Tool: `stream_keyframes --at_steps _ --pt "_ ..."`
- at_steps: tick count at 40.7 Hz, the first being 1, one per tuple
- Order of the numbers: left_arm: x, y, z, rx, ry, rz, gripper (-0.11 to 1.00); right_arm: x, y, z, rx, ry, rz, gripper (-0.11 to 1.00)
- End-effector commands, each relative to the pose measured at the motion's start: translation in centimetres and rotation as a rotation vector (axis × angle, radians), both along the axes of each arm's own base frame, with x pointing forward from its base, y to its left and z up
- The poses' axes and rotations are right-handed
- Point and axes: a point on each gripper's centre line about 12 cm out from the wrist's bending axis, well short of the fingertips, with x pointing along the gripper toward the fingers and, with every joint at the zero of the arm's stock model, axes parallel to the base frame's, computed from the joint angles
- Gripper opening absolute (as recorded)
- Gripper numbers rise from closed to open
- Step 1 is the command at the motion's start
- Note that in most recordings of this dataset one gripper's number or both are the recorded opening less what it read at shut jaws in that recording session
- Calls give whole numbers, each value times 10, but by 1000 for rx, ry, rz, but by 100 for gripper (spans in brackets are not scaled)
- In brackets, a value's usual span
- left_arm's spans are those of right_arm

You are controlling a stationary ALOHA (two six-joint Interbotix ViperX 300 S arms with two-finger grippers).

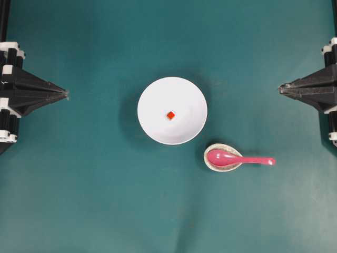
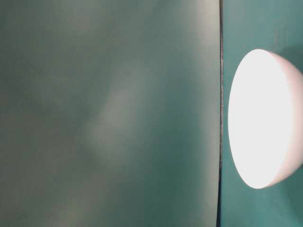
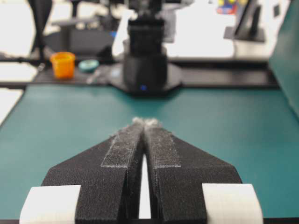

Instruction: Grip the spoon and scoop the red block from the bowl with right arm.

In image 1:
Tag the speckled ceramic spoon rest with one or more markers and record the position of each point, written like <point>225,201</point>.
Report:
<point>223,147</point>

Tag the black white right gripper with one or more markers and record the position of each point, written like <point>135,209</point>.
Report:
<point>322,99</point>

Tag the white round bowl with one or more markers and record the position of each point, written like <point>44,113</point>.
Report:
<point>180,96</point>

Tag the small red block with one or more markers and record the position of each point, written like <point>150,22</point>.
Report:
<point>170,115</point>

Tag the black frame rail left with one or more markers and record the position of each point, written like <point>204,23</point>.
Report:
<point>4,15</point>

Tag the pink plastic spoon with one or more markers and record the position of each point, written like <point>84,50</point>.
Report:
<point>223,158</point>

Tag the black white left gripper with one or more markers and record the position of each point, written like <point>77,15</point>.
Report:
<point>22,103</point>

